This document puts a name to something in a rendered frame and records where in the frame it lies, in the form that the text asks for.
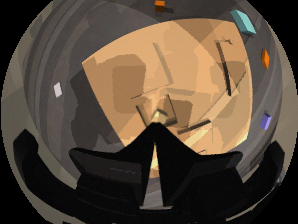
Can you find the light blue flat block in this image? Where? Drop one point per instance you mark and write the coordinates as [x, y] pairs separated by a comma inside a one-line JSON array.
[[243, 22]]

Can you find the purple block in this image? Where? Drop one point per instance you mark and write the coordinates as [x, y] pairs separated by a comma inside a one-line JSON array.
[[265, 121]]

